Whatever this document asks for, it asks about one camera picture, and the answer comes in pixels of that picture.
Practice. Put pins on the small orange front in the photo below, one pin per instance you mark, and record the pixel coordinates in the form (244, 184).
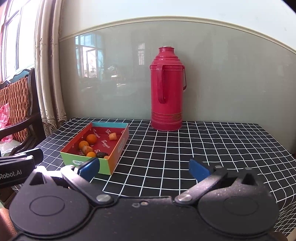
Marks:
(91, 154)

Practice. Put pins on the colourful cardboard box tray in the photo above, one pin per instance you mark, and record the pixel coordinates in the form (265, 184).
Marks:
(72, 155)

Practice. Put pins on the carrot piece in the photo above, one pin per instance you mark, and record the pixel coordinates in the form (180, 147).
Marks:
(86, 149)
(112, 136)

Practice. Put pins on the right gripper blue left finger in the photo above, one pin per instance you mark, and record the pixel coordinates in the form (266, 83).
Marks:
(78, 178)

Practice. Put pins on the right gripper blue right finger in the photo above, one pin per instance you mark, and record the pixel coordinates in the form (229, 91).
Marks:
(208, 178)

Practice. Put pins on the orange tangerine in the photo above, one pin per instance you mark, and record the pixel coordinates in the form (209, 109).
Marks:
(91, 139)

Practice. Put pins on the pink plastic bag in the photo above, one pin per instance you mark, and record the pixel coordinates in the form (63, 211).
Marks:
(5, 121)

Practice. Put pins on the red thermos flask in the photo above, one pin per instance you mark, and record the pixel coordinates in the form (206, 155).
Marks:
(168, 81)

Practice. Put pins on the dark mangosteen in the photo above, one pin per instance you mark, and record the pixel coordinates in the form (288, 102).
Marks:
(101, 154)

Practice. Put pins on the beige curtain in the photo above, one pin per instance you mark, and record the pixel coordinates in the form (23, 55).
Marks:
(47, 69)

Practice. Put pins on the black white checked tablecloth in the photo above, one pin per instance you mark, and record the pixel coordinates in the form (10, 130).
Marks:
(123, 180)

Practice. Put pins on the large rough orange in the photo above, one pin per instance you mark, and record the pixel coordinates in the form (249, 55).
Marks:
(82, 144)

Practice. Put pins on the wooden chair orange cushion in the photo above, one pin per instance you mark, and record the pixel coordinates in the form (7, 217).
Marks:
(24, 129)

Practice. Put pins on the person's left hand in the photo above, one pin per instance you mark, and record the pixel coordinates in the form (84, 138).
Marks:
(7, 228)

